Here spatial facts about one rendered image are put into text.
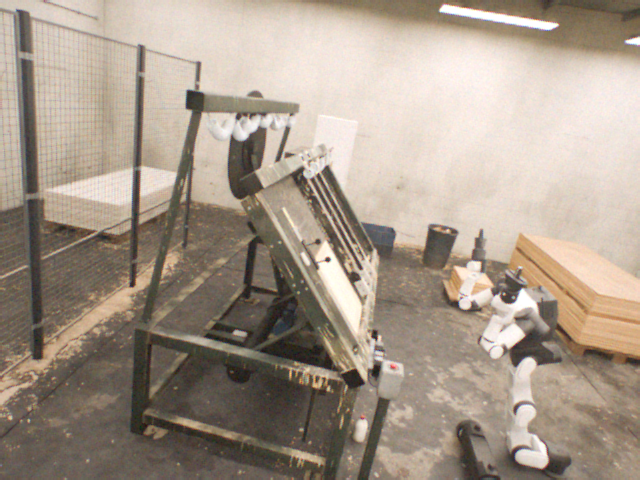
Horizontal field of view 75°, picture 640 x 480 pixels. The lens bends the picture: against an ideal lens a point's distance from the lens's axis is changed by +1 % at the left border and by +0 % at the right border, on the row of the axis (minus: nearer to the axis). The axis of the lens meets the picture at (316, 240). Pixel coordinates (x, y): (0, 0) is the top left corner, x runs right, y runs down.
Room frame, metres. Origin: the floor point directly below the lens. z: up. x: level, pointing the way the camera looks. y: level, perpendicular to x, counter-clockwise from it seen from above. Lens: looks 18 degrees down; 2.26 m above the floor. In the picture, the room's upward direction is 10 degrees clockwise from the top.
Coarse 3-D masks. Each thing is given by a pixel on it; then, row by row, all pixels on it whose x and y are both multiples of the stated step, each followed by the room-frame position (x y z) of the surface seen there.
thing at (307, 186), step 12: (300, 156) 3.07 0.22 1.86; (300, 180) 3.06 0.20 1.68; (312, 192) 3.05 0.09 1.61; (312, 204) 3.05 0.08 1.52; (324, 216) 3.04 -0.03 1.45; (324, 228) 3.04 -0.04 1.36; (336, 228) 3.08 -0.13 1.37; (336, 240) 3.02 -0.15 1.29; (348, 252) 3.04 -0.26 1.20; (360, 276) 3.00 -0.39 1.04; (360, 288) 2.99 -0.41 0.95
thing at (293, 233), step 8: (280, 216) 2.33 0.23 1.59; (288, 224) 2.32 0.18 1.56; (296, 232) 2.33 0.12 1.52; (296, 240) 2.31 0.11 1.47; (304, 248) 2.31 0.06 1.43; (312, 264) 2.30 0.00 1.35; (312, 272) 2.30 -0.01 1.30; (320, 272) 2.33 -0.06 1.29; (320, 280) 2.29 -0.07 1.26; (328, 288) 2.30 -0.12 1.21; (328, 296) 2.28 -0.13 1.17; (336, 304) 2.28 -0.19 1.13; (336, 312) 2.28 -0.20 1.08; (344, 320) 2.27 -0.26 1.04; (344, 328) 2.27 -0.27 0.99; (352, 328) 2.31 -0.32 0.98; (352, 336) 2.26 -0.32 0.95; (352, 344) 2.26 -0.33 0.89
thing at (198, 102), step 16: (192, 96) 2.20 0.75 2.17; (208, 96) 2.17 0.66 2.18; (224, 96) 2.38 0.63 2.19; (240, 96) 2.66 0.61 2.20; (192, 112) 2.17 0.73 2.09; (208, 112) 2.20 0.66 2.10; (224, 112) 2.41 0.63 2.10; (240, 112) 2.66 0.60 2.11; (256, 112) 2.98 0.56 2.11; (272, 112) 3.37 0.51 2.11; (288, 112) 3.89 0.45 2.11; (192, 128) 2.15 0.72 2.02; (288, 128) 4.26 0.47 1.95; (192, 144) 2.17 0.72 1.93; (256, 160) 3.12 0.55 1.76; (176, 176) 2.17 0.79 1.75; (176, 192) 2.16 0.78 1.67; (176, 208) 2.17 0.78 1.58; (160, 240) 2.19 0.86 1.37; (160, 256) 2.17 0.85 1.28; (160, 272) 2.18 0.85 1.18; (144, 304) 2.20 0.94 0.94; (144, 320) 2.17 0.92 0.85
